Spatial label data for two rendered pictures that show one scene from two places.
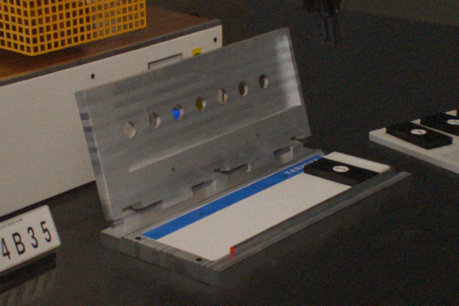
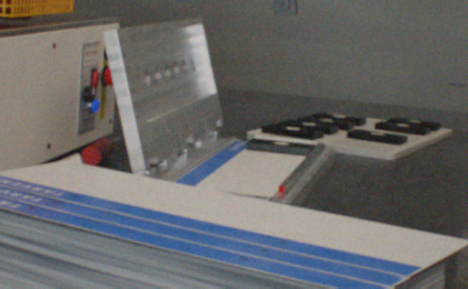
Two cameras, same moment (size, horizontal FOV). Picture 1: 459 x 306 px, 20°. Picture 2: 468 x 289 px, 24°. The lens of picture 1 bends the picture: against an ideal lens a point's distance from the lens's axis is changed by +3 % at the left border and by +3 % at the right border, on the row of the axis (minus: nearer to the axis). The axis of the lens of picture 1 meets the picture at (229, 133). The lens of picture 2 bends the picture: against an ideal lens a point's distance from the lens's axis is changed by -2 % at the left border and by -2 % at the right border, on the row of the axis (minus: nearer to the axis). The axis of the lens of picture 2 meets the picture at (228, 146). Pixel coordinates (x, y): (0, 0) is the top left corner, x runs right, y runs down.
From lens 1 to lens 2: 0.85 m
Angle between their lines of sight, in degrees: 29
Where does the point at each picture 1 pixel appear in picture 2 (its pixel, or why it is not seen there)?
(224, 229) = (242, 181)
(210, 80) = (169, 50)
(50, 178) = (25, 150)
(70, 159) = (36, 133)
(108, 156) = (135, 101)
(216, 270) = (286, 201)
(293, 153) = (216, 138)
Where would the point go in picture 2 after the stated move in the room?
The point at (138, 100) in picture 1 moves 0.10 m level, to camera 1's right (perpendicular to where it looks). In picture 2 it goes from (137, 54) to (207, 56)
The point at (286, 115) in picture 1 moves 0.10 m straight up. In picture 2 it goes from (211, 99) to (216, 35)
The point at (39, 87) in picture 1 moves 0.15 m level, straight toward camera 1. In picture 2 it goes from (26, 46) to (80, 58)
